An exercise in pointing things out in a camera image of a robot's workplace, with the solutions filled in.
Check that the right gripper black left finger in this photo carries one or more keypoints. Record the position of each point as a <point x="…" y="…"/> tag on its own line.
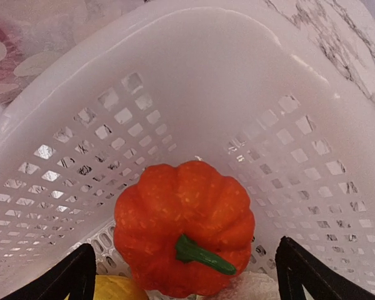
<point x="73" y="277"/>

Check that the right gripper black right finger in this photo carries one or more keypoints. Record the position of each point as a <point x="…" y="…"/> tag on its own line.
<point x="299" y="271"/>

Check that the yellow corn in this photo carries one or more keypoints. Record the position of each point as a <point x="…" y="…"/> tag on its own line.
<point x="110" y="287"/>

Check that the orange mini pumpkin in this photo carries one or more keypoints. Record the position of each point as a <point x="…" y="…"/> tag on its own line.
<point x="184" y="230"/>

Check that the white plastic basket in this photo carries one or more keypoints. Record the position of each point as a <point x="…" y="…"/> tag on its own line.
<point x="277" y="94"/>

